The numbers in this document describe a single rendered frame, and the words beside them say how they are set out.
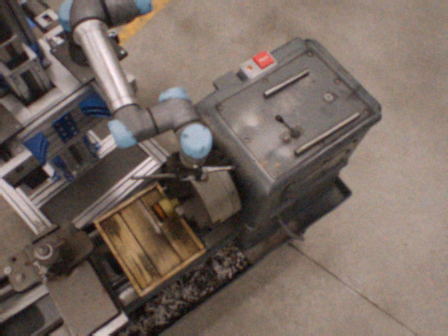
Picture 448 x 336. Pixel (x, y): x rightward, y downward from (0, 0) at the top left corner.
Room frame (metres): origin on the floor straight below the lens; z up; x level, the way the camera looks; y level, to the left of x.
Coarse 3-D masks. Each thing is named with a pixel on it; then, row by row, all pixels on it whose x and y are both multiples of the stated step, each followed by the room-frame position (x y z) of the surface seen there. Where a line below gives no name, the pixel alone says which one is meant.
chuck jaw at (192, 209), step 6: (192, 198) 0.54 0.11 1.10; (186, 204) 0.51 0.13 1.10; (192, 204) 0.51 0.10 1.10; (198, 204) 0.52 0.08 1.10; (180, 210) 0.49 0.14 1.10; (186, 210) 0.49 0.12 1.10; (192, 210) 0.49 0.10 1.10; (198, 210) 0.49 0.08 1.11; (180, 216) 0.47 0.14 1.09; (186, 216) 0.47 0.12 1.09; (192, 216) 0.47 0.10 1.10; (198, 216) 0.47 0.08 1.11; (204, 216) 0.47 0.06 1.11; (198, 222) 0.45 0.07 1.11; (204, 222) 0.45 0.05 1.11; (210, 222) 0.46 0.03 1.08; (216, 222) 0.46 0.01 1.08
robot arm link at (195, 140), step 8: (184, 128) 0.53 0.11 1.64; (192, 128) 0.52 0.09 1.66; (200, 128) 0.52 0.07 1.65; (176, 136) 0.52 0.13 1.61; (184, 136) 0.50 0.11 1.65; (192, 136) 0.50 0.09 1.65; (200, 136) 0.50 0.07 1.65; (208, 136) 0.50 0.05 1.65; (184, 144) 0.48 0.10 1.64; (192, 144) 0.48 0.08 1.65; (200, 144) 0.48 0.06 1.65; (208, 144) 0.48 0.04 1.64; (184, 152) 0.48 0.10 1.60; (192, 152) 0.46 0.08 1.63; (200, 152) 0.47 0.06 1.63; (192, 160) 0.47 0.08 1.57; (200, 160) 0.48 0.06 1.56
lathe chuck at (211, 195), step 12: (168, 156) 0.67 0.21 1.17; (216, 180) 0.57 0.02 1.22; (192, 192) 0.55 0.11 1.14; (204, 192) 0.52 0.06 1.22; (216, 192) 0.53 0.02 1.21; (204, 204) 0.49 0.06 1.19; (216, 204) 0.50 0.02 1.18; (228, 204) 0.51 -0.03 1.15; (216, 216) 0.47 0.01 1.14; (228, 216) 0.49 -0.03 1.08
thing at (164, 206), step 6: (162, 198) 0.52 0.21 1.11; (174, 198) 0.53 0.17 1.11; (156, 204) 0.50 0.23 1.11; (162, 204) 0.50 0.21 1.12; (168, 204) 0.50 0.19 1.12; (174, 204) 0.51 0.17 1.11; (180, 204) 0.51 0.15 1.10; (156, 210) 0.47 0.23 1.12; (162, 210) 0.48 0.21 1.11; (168, 210) 0.48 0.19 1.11; (174, 210) 0.48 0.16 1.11; (162, 216) 0.46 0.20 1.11; (168, 216) 0.46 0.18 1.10
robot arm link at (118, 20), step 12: (108, 0) 0.87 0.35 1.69; (120, 0) 0.88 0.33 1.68; (132, 0) 0.89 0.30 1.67; (144, 0) 0.90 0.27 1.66; (108, 12) 0.85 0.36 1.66; (120, 12) 0.86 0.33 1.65; (132, 12) 0.88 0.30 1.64; (144, 12) 0.90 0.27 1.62; (108, 24) 0.84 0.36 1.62; (120, 24) 1.09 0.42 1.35
